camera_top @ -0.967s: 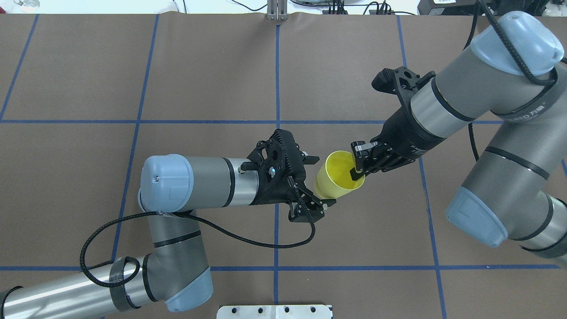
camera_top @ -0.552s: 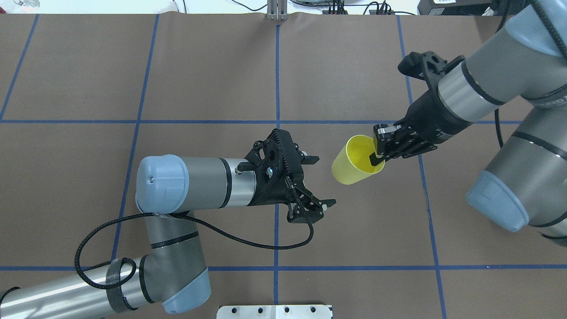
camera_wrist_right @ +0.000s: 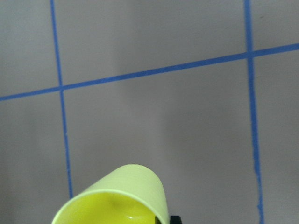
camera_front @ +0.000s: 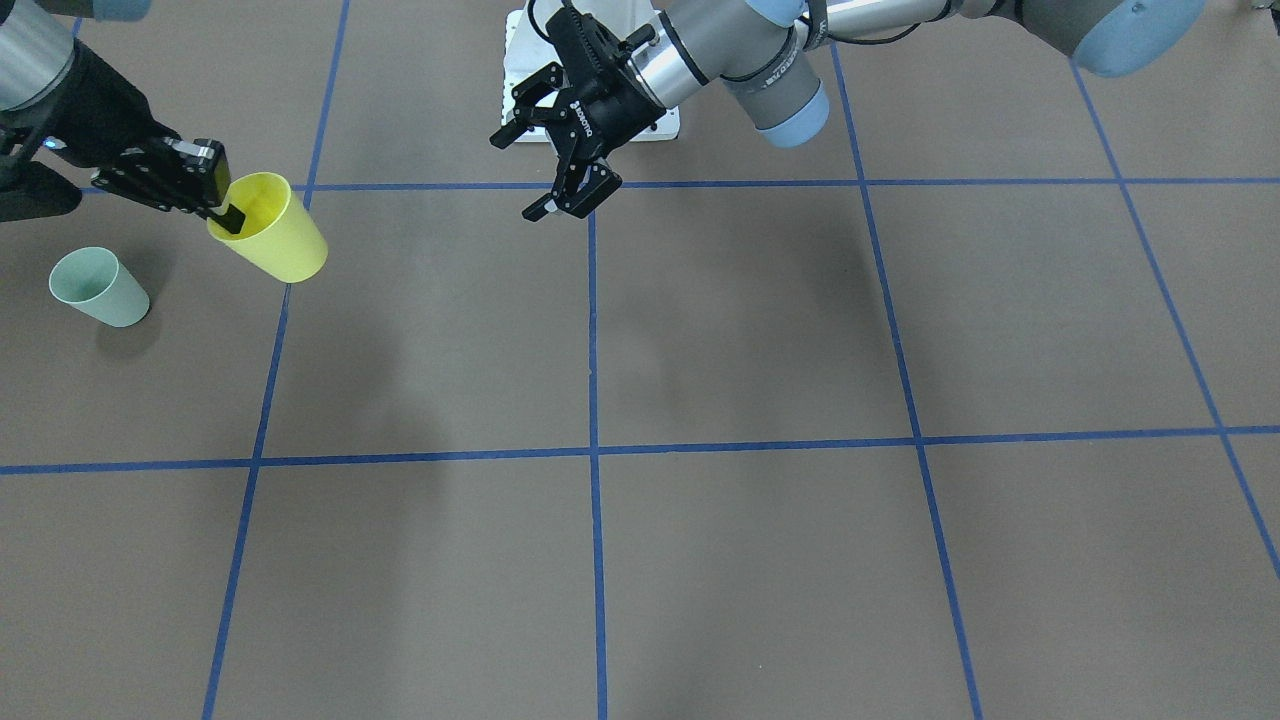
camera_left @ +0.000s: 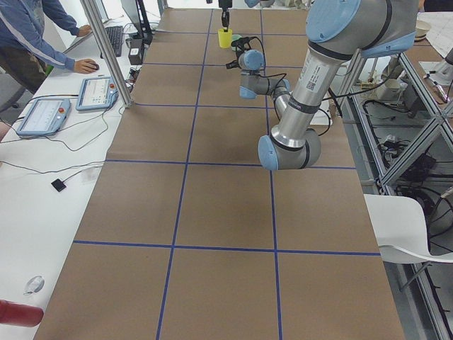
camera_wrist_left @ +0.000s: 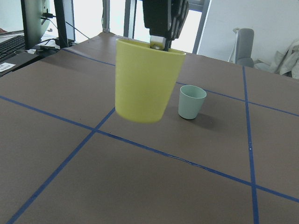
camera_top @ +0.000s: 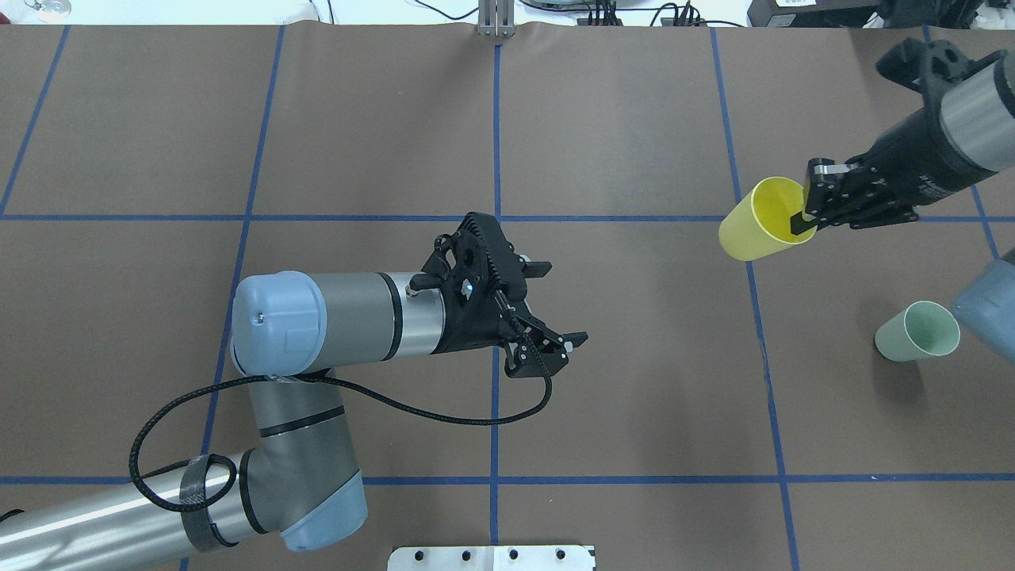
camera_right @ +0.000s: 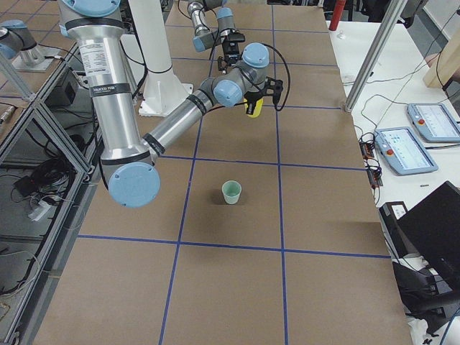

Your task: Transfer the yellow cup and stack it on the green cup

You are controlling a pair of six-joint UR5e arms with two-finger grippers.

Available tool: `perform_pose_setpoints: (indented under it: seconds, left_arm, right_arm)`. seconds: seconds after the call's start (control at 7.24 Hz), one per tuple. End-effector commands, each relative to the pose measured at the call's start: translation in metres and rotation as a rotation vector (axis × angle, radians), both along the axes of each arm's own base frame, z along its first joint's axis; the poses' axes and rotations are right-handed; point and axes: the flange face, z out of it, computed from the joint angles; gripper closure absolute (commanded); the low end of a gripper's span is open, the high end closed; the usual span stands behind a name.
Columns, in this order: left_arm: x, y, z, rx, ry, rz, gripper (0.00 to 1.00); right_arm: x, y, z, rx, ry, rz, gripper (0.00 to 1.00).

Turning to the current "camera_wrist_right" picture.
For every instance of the yellow plastic cup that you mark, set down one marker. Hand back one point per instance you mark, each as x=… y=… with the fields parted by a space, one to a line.
x=131 y=194

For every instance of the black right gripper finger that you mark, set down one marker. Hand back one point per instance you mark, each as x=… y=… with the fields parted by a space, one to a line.
x=172 y=220

